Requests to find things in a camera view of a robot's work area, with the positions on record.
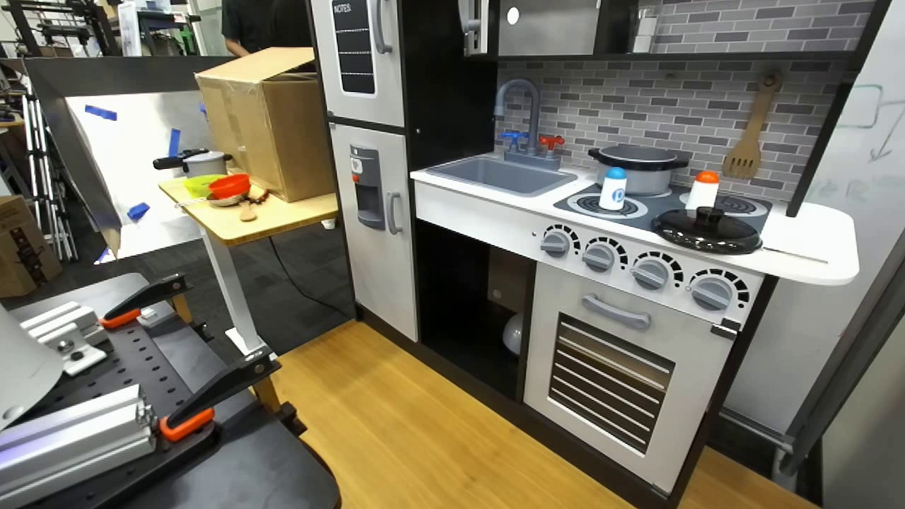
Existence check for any green plastic plate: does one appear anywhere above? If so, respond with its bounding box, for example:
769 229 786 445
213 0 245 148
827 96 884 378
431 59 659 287
181 173 222 200

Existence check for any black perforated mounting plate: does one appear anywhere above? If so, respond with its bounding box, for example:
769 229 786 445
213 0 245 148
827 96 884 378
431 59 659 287
0 320 346 509

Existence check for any white board grey frame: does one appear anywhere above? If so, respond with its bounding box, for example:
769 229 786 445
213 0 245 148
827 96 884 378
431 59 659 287
38 84 230 267

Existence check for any person in black shirt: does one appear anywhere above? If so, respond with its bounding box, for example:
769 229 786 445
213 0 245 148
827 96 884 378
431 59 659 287
222 0 314 56

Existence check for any black orange bar clamp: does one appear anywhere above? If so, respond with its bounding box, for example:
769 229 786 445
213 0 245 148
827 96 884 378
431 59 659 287
97 272 196 335
154 347 286 448

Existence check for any black metal shelf rack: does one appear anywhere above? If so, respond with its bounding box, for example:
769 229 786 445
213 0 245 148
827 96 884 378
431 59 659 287
0 0 123 59

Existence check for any silver metal bracket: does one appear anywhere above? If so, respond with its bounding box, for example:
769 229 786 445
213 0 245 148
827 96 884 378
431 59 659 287
18 301 112 378

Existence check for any white shaker bottle orange cap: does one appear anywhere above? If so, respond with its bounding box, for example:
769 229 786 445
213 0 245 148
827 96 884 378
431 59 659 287
686 168 725 214

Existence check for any white oven door with vent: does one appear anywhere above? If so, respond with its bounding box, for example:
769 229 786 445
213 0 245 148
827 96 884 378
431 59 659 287
520 264 739 496

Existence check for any white round toy item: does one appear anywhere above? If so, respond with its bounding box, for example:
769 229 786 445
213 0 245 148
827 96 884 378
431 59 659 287
502 312 526 359

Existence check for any wooden table white leg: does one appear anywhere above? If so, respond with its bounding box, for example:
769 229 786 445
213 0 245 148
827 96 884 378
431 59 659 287
157 173 342 364

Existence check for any small brown cardboard box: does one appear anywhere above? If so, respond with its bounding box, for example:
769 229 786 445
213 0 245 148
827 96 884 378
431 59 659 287
0 196 65 302

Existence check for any grey stove knob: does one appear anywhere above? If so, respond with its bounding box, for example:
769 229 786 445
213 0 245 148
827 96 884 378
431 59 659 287
690 275 739 313
582 241 619 278
632 255 673 295
541 226 574 260

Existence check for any red plastic bowl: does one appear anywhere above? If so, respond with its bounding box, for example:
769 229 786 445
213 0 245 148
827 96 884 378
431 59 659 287
203 173 254 203

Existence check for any white black toy kitchen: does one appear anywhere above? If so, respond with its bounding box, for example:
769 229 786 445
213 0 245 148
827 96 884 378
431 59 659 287
310 0 894 509

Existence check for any silver saucepan black handle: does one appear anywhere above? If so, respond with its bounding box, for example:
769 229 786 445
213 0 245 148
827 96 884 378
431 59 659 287
154 148 236 181

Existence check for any aluminium extrusion bar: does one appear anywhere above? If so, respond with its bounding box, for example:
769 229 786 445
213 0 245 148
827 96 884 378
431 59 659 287
0 383 161 509

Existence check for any grey toy pot with lid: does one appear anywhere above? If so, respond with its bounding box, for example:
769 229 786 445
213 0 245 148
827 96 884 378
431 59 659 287
585 142 694 197

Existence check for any white shaker bottle blue cap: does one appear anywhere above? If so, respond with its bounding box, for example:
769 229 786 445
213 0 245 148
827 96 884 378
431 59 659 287
597 165 632 214

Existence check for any white panel with marker sketch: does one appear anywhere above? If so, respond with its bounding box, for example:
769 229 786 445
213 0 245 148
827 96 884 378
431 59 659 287
725 0 905 441

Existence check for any white microwave door with keypad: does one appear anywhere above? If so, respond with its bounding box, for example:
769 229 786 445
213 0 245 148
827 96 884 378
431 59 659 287
457 0 496 56

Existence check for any grey toy faucet spout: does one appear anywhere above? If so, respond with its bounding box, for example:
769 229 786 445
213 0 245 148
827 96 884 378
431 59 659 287
492 76 550 169

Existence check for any large cardboard box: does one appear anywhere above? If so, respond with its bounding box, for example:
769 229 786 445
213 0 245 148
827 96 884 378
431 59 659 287
192 45 338 203

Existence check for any blue faucet tap handle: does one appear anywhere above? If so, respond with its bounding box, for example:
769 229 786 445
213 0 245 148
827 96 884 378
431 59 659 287
502 127 533 158

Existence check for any silver metal stand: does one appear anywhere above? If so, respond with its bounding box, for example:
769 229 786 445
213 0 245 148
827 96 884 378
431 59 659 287
18 93 79 264

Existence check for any wooden slotted spatula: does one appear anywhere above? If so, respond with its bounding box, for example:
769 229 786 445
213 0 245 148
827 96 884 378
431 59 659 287
721 72 786 185

